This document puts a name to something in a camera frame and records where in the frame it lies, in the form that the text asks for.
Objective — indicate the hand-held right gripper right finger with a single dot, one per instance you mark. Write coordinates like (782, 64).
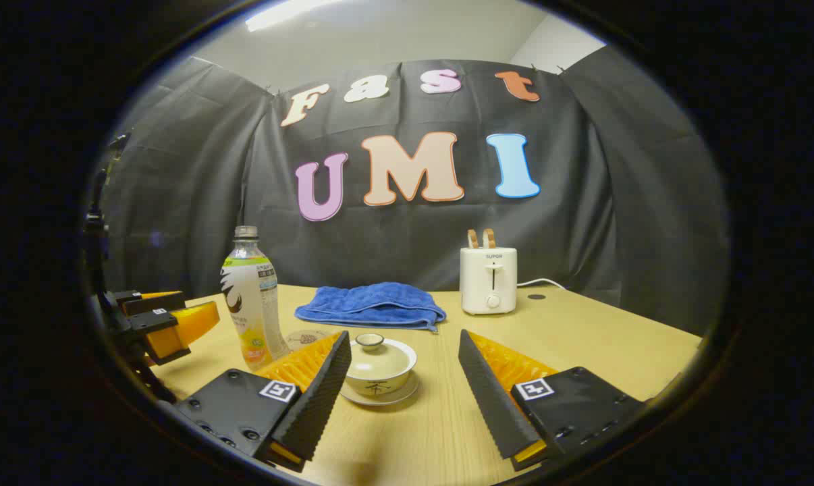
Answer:
(491, 405)

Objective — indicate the cream ceramic teacup lid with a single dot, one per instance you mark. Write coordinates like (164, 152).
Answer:
(378, 358)

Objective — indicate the clear plastic water bottle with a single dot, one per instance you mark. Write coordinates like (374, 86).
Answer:
(252, 304)

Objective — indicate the black tripod stand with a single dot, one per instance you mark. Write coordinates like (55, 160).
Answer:
(98, 229)

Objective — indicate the brown toast slice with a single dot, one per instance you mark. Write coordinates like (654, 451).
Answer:
(489, 238)
(472, 239)

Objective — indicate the white toaster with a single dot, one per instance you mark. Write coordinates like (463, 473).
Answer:
(488, 280)

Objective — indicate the cream ceramic saucer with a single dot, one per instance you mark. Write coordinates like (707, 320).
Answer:
(400, 395)

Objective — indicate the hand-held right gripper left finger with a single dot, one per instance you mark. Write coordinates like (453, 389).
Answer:
(316, 405)

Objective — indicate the blue folded towel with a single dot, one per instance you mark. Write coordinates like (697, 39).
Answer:
(373, 305)

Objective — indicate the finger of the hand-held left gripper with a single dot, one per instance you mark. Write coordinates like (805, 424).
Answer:
(177, 329)
(150, 304)

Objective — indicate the cream ceramic teacup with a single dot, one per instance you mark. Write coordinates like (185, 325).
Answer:
(376, 386)

